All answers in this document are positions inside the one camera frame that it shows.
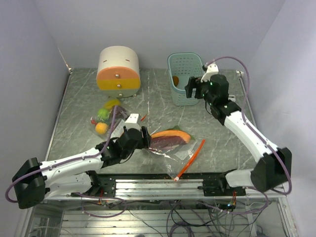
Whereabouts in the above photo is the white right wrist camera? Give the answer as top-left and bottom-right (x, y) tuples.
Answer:
(200, 62), (219, 82)

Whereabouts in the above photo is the zip bag with fruit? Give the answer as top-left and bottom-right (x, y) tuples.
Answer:
(87, 97), (142, 142)

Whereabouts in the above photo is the round three-drawer cabinet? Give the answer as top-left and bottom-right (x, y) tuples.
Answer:
(96, 46), (141, 98)

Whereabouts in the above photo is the light blue plastic basket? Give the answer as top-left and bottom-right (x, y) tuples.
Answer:
(167, 52), (204, 106)

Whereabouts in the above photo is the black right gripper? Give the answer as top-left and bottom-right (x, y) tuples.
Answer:
(184, 77), (215, 106)

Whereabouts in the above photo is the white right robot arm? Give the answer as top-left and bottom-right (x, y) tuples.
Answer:
(185, 75), (292, 196)

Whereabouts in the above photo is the aluminium frame rail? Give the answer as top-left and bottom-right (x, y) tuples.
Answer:
(44, 173), (278, 200)

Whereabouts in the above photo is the zip bag with fake food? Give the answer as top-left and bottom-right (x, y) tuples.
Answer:
(147, 126), (205, 182)

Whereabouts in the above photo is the small orange fake food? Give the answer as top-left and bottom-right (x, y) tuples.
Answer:
(172, 76), (179, 86)

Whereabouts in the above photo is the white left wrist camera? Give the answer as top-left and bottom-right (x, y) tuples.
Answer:
(124, 114), (141, 131)

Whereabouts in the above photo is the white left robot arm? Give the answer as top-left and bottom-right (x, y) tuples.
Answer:
(10, 126), (151, 209)

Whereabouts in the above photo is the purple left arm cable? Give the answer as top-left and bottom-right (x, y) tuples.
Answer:
(5, 105), (119, 203)

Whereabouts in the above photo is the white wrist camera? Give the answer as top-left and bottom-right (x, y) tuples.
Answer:
(124, 114), (141, 131)
(200, 62), (219, 82)

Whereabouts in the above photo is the small white device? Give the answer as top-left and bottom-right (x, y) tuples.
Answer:
(228, 95), (236, 102)

